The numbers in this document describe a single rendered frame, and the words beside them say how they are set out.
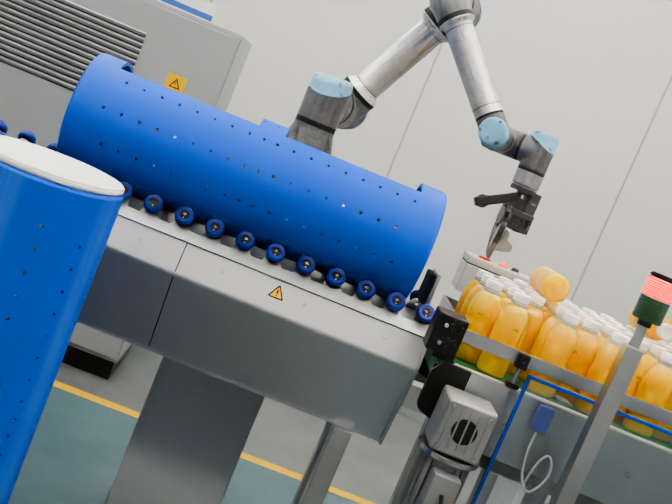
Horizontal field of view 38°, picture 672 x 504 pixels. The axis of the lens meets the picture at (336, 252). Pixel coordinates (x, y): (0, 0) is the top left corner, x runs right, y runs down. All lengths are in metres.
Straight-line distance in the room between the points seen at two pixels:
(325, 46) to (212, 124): 2.82
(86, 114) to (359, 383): 0.87
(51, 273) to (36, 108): 2.18
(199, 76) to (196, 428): 1.54
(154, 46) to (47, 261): 2.15
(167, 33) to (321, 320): 1.81
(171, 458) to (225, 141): 0.96
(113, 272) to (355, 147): 2.87
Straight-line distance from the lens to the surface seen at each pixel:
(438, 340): 2.13
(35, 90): 3.87
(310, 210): 2.18
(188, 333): 2.30
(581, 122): 5.17
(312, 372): 2.28
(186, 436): 2.71
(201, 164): 2.19
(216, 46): 3.74
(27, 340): 1.76
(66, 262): 1.73
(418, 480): 2.13
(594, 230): 5.23
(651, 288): 2.06
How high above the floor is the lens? 1.30
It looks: 7 degrees down
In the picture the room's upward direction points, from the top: 22 degrees clockwise
